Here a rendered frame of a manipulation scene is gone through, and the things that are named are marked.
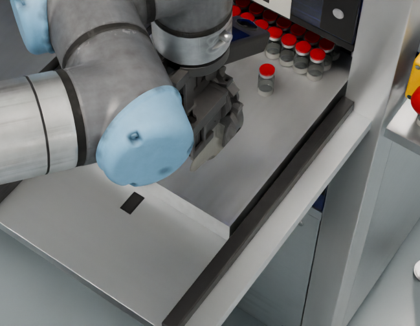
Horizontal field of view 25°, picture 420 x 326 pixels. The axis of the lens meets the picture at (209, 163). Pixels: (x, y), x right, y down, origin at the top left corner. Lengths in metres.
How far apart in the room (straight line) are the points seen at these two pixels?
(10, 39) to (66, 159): 0.68
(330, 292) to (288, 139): 0.52
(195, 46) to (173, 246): 0.36
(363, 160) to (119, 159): 0.70
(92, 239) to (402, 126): 0.43
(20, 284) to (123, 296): 1.05
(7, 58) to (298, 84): 0.40
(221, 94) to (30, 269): 1.28
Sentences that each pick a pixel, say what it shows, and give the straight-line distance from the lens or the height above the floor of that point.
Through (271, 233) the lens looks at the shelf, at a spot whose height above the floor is 0.88.
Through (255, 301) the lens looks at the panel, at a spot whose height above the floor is 0.16.
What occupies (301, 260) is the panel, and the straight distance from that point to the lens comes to 1.66.
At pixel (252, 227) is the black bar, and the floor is 0.90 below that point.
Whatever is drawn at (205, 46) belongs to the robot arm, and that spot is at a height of 1.23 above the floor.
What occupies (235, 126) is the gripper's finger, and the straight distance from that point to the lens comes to 0.98.
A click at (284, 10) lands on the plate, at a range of 1.21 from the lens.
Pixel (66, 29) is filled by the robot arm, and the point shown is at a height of 1.33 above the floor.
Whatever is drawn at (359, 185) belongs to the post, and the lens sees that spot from 1.39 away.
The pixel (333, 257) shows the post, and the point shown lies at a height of 0.50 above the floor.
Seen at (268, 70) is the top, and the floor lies 0.93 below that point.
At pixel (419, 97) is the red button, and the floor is 1.01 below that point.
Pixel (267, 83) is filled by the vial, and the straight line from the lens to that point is 1.24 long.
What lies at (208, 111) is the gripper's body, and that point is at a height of 1.14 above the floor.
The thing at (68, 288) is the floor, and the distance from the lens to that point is 2.12.
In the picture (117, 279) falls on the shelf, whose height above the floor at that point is 0.88.
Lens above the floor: 1.87
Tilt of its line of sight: 56 degrees down
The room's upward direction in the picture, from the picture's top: straight up
